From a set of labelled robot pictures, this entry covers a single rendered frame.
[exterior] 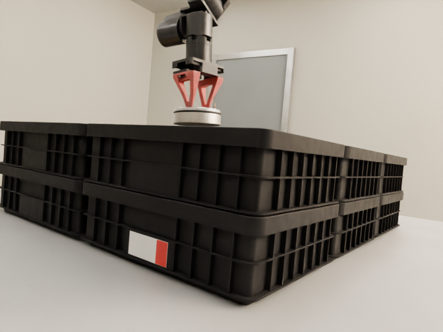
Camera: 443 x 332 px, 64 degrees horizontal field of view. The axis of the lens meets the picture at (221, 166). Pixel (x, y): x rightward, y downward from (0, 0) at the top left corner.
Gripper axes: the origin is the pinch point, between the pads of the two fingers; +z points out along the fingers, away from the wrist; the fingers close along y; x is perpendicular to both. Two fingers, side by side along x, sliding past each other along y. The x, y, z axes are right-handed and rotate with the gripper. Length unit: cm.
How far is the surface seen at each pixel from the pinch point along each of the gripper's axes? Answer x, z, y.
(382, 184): 25, 17, -45
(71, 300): 14.3, 29.3, 34.2
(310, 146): 30.6, 9.5, 5.8
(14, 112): -331, -32, -66
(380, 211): 24, 25, -45
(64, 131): -14.5, 6.6, 22.7
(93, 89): -345, -70, -155
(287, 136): 31.3, 8.4, 13.2
